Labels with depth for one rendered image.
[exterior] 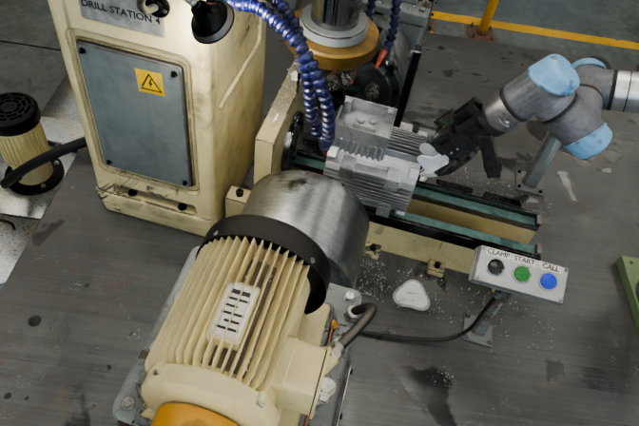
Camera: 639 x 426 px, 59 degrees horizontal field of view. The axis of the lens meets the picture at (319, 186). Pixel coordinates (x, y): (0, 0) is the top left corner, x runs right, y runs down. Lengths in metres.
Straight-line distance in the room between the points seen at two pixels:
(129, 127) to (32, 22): 2.51
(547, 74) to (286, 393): 0.66
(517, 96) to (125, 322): 0.90
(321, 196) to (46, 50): 2.60
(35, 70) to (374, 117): 2.33
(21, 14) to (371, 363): 3.02
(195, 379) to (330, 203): 0.49
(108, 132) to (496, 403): 0.98
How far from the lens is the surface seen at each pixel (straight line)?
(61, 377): 1.27
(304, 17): 1.09
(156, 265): 1.36
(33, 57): 3.40
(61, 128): 2.88
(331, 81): 1.41
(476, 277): 1.12
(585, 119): 1.07
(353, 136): 1.19
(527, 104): 1.04
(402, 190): 1.22
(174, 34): 1.01
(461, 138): 1.10
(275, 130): 1.15
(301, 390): 0.67
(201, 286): 0.68
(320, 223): 0.98
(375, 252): 1.38
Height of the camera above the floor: 1.93
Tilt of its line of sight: 48 degrees down
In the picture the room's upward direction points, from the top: 10 degrees clockwise
